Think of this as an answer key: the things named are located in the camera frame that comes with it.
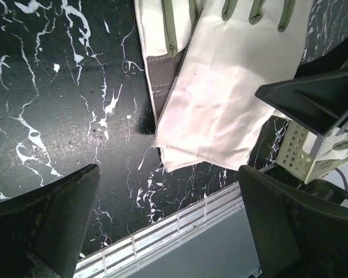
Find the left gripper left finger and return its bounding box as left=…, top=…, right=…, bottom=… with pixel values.
left=0, top=164, right=100, bottom=277

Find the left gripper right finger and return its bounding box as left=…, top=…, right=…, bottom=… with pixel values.
left=238, top=166, right=348, bottom=277

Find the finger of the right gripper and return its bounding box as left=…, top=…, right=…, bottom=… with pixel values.
left=255, top=37, right=348, bottom=137

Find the green storage basket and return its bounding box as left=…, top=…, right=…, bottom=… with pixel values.
left=275, top=121, right=348, bottom=184

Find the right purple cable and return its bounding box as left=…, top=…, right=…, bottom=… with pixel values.
left=335, top=167, right=348, bottom=197

